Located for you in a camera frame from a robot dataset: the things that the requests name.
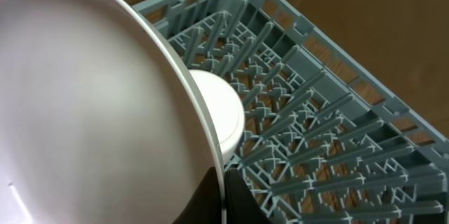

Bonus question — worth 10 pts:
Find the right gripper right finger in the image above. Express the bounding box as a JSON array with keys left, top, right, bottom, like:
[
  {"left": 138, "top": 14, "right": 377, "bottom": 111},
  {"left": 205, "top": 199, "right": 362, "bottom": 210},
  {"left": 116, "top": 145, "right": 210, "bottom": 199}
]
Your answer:
[{"left": 224, "top": 168, "right": 272, "bottom": 224}]

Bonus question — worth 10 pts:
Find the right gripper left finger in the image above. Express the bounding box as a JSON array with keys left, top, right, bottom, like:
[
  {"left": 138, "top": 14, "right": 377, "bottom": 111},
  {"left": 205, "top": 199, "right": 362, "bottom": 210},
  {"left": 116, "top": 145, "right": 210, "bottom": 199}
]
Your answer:
[{"left": 173, "top": 167, "right": 222, "bottom": 224}]

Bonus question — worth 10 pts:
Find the small white plate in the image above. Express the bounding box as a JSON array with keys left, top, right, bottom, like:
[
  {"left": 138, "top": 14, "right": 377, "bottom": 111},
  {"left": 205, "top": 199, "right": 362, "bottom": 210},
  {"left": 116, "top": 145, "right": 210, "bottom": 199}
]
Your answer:
[{"left": 189, "top": 70, "right": 246, "bottom": 164}]

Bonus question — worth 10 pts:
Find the large white plate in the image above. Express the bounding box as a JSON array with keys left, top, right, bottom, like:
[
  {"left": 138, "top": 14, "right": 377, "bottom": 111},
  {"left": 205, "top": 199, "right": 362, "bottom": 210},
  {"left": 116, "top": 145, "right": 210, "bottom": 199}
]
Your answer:
[{"left": 1, "top": 0, "right": 226, "bottom": 223}]

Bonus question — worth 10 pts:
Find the grey dishwasher rack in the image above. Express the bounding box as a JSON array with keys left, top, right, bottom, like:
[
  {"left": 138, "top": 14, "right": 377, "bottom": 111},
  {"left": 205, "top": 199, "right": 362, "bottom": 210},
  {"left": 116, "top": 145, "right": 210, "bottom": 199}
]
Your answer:
[{"left": 135, "top": 0, "right": 448, "bottom": 223}]

